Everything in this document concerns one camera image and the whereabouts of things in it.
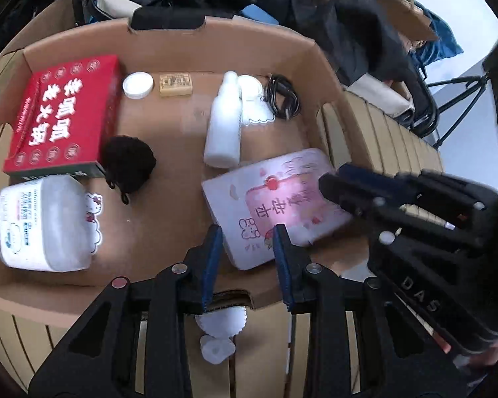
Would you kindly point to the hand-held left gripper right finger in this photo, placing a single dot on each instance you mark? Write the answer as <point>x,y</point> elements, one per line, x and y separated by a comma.
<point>283,265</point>

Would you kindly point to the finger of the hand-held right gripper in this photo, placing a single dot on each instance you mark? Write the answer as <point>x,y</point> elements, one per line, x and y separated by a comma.
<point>369,176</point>
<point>344,192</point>

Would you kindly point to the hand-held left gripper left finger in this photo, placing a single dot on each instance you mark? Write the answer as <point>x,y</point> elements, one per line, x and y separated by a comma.
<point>213,257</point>

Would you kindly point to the pink printed box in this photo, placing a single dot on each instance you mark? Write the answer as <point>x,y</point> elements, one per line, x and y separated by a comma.
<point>265,207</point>

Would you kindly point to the shallow cardboard tray box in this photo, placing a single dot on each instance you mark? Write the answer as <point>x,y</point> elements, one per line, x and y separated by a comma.
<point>170,207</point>

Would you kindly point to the white plastic bottle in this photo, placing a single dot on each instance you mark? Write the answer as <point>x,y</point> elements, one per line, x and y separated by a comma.
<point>224,124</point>

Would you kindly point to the white wet wipes pack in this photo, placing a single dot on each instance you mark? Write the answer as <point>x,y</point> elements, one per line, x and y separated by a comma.
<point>45,224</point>

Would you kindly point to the small wooden block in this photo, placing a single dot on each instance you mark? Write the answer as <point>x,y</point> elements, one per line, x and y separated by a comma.
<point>175,84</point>

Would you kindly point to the white round lid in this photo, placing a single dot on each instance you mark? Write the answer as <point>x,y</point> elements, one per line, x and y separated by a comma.
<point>137,85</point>

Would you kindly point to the red printed carton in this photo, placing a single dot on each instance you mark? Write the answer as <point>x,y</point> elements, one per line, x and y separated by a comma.
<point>62,112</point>

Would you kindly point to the person's right hand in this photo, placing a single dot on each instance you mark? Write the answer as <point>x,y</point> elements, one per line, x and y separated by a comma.
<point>479,358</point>

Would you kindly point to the white canvas bag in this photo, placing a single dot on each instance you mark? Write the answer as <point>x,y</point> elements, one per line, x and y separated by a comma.
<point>377,93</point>

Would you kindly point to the black tripod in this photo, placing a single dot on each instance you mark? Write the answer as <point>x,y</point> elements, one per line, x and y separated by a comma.
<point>454,105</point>

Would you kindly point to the black jacket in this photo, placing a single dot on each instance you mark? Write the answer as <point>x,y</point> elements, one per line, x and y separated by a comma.
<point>357,45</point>

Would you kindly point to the blue bag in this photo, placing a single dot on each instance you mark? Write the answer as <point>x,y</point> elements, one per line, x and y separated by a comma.
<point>440,39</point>

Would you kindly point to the brown cardboard box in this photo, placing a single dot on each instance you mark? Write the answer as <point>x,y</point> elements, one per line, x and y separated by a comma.
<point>406,16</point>

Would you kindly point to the cream fabric bag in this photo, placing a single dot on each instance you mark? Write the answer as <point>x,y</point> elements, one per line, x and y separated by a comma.
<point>108,5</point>

